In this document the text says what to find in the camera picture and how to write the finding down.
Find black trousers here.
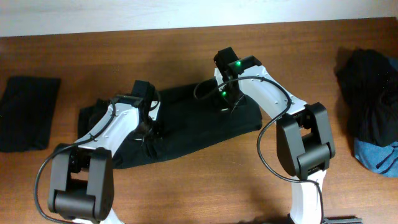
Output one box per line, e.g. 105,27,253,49
91,84,262,169

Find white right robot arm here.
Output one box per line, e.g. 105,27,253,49
213,47,335,224

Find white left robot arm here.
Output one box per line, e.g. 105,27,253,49
48,80,160,223

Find black folded garment left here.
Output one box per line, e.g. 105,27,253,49
1,76,61,152

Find black garment right pile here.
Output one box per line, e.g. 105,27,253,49
335,49,397,147

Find blue striped garment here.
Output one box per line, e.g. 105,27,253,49
354,59,397,177

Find black base bracket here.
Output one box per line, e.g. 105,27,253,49
264,216,364,224

